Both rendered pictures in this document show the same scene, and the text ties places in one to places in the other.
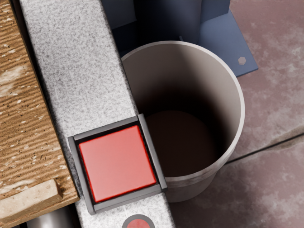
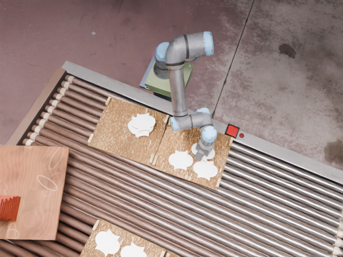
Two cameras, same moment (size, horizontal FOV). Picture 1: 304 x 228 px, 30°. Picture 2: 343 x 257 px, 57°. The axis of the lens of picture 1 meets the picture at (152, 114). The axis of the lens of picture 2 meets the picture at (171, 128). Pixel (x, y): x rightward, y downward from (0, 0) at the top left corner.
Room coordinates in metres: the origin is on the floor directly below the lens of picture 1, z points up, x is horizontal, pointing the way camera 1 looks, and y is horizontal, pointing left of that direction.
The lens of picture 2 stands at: (0.07, 0.88, 2.75)
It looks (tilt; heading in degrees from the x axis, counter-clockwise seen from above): 68 degrees down; 301
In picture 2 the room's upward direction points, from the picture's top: 3 degrees clockwise
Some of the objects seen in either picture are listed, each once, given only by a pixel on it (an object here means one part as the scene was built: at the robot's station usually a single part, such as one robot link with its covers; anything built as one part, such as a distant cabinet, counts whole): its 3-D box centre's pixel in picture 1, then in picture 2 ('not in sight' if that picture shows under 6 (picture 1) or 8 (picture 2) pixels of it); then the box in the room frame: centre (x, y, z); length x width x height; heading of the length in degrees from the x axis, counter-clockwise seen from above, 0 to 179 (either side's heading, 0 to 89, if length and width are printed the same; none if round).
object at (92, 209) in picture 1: (117, 163); (231, 131); (0.14, 0.04, 0.92); 0.08 x 0.08 x 0.02; 11
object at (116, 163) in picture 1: (117, 164); (231, 131); (0.14, 0.04, 0.92); 0.06 x 0.06 x 0.01; 11
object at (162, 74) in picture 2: not in sight; (164, 65); (0.73, -0.07, 1.00); 0.15 x 0.15 x 0.10
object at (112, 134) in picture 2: not in sight; (129, 130); (0.66, 0.40, 0.93); 0.41 x 0.35 x 0.02; 16
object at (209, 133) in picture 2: not in sight; (208, 135); (0.21, 0.26, 1.20); 0.09 x 0.08 x 0.11; 135
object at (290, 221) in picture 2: not in sight; (182, 175); (0.24, 0.44, 0.90); 1.95 x 0.05 x 0.05; 11
